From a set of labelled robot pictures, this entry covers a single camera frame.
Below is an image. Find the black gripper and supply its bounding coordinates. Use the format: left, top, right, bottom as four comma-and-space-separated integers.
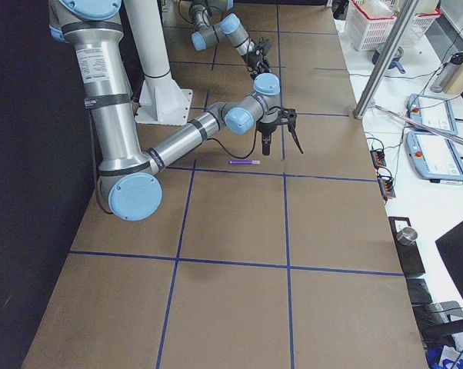
258, 119, 277, 155
245, 42, 270, 72

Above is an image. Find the purple highlighter pen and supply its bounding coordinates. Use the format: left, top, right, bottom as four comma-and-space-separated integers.
228, 159, 261, 165

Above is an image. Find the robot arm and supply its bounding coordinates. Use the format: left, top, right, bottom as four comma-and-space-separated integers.
178, 1, 271, 79
48, 1, 280, 221

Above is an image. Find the white pillar with base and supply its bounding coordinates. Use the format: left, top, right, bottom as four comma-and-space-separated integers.
124, 0, 193, 126

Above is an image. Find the white red plastic basket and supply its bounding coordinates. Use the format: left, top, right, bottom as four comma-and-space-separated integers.
344, 1, 441, 52

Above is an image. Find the blue frying pan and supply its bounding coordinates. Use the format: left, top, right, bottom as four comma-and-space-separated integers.
371, 42, 408, 74

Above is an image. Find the lower teach pendant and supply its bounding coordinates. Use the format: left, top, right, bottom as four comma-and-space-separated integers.
406, 131, 463, 182

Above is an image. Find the teach pendant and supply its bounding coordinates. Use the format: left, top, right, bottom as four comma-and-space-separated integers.
407, 94, 458, 135
406, 131, 463, 182

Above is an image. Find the steel cup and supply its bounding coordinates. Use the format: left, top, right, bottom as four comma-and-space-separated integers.
396, 227, 418, 246

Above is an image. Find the upper teach pendant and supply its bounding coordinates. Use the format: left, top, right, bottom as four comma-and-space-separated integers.
407, 94, 458, 135

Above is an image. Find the black box under cup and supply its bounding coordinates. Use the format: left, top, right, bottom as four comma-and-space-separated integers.
388, 216, 425, 278

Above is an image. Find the grey water bottle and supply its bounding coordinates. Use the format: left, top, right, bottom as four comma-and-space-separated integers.
430, 52, 463, 93

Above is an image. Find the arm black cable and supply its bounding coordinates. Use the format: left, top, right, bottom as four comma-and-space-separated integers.
208, 111, 263, 159

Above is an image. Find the aluminium frame post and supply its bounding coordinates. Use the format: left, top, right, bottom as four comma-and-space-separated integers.
353, 0, 418, 119

